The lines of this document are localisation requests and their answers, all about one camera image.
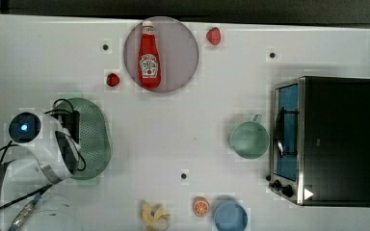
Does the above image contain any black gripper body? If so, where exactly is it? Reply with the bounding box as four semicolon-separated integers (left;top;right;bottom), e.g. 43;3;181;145
55;111;80;175

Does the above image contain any mint green oval strainer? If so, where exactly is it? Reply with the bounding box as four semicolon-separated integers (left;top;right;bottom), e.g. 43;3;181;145
52;97;112;181

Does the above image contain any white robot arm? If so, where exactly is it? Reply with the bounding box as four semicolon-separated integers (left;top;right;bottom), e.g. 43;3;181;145
0;111;79;231

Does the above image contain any small red strawberry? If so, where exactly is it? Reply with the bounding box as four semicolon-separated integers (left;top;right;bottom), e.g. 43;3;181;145
106;73;120;87

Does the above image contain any red ketchup bottle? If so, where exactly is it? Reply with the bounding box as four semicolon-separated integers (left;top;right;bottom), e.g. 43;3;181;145
138;20;162;90

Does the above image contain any peeled banana toy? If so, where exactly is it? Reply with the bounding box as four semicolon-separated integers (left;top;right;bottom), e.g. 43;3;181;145
142;202;171;231

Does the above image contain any grey round plate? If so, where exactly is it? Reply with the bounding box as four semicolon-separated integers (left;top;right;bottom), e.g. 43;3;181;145
123;16;199;92

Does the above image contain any orange slice toy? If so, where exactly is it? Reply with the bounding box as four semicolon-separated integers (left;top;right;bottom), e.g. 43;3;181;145
193;196;210;217

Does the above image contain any large red strawberry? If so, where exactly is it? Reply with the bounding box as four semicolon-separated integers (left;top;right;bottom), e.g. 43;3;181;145
206;27;222;45

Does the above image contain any blue bowl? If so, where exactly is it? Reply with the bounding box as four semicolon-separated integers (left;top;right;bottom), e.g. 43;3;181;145
214;201;249;231

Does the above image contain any mint green mug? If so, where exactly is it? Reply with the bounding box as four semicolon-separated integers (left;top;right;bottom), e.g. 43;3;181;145
228;115;270;159

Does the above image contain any black toaster oven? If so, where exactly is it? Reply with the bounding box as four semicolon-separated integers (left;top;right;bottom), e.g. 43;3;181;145
267;76;370;207

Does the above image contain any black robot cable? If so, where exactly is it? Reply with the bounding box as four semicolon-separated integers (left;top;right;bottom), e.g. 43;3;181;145
0;98;87;231

